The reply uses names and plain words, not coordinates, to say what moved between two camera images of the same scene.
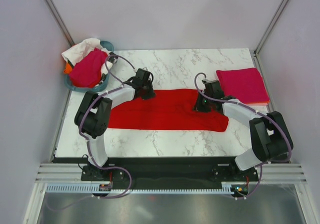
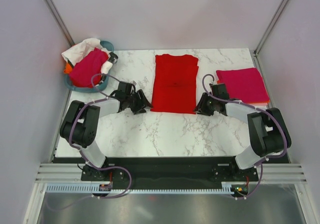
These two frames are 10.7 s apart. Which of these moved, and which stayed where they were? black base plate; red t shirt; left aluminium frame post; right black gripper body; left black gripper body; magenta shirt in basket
Moved: red t shirt; left black gripper body
Stayed: right black gripper body; black base plate; left aluminium frame post; magenta shirt in basket
